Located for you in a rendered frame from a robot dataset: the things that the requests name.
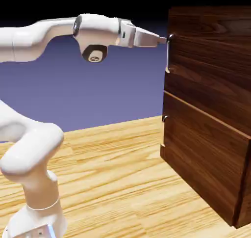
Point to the short dark wood cabinet door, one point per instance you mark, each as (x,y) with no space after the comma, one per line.
(204,159)

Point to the tall dark wood cabinet door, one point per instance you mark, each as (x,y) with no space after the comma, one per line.
(209,65)

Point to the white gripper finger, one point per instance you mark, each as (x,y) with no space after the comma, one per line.
(161,40)

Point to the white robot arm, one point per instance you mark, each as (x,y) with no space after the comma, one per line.
(94,32)

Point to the dark wood cabinet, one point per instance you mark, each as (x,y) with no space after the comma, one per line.
(207,108)

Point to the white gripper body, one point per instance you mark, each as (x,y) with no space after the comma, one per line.
(145,39)

